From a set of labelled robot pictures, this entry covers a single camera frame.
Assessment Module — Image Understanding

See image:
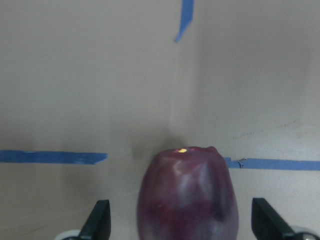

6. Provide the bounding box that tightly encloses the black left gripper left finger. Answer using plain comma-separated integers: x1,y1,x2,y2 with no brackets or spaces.
78,199,111,240

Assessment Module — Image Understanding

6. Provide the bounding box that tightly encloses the dark purple apple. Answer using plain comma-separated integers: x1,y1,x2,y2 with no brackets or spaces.
136,146,239,240

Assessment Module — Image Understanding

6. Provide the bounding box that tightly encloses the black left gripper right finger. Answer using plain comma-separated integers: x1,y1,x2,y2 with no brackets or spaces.
251,197,320,240

